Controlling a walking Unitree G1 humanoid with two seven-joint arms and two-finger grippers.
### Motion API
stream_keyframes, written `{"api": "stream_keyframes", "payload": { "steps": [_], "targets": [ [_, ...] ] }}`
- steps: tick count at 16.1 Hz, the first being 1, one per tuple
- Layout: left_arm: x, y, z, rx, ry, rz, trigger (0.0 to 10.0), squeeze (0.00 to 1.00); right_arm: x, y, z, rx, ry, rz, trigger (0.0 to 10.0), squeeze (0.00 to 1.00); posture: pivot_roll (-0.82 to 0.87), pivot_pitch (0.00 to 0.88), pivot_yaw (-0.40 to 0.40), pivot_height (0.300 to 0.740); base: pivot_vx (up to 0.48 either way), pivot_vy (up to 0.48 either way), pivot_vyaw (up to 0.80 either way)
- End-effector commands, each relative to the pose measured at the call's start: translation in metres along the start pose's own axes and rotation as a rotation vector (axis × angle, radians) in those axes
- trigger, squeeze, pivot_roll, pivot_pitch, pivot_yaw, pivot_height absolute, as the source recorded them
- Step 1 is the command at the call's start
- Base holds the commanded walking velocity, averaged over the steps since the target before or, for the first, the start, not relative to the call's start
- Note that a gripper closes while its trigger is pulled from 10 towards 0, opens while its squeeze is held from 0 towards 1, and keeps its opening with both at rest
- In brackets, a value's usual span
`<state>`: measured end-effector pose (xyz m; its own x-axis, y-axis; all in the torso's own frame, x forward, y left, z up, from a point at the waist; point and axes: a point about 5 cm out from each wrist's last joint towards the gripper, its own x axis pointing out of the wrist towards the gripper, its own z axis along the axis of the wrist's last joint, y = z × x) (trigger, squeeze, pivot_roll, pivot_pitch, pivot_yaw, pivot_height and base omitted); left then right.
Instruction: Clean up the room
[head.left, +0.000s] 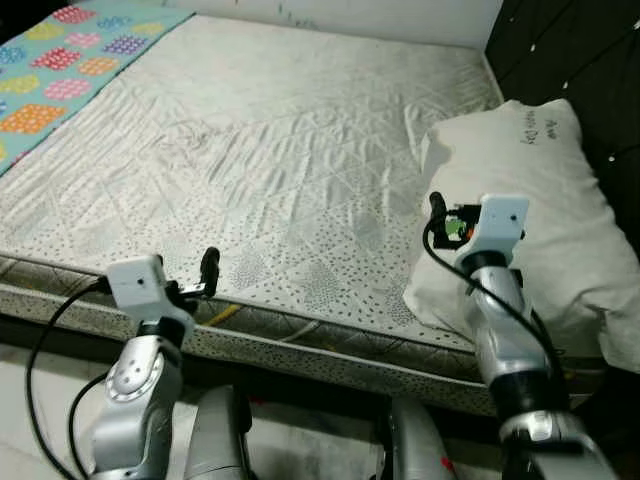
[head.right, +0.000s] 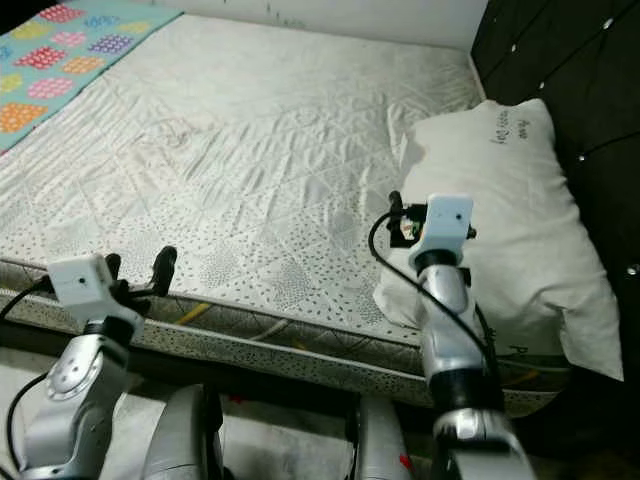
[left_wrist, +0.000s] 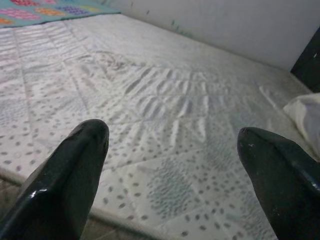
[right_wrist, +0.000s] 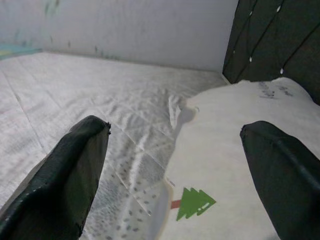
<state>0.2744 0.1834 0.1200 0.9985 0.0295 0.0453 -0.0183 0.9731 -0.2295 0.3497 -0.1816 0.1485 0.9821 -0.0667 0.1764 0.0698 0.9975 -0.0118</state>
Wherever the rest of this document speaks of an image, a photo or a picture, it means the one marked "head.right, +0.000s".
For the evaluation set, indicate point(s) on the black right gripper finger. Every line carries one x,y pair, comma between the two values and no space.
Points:
397,203

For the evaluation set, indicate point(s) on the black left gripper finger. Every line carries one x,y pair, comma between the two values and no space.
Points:
164,270
113,269

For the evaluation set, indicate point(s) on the white pillow with green tree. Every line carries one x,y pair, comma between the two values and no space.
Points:
540,230

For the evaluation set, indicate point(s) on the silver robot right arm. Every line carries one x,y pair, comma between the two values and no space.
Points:
450,350

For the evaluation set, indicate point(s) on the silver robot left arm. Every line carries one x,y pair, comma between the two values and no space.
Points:
75,400

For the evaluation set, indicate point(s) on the grey quilted mattress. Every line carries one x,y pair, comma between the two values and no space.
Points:
240,150

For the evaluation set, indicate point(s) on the teal blanket with colourful patches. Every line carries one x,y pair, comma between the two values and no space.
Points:
60,65

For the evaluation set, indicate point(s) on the grey robot right leg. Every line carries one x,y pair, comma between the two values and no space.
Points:
380,445

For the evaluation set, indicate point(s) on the black tufted headboard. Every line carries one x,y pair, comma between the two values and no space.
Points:
570,50

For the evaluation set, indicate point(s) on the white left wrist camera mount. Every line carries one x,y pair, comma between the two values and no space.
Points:
80,282

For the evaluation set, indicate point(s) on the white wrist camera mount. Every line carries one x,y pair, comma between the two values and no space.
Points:
80,282
445,220

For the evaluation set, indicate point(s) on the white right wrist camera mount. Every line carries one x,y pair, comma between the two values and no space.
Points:
445,220

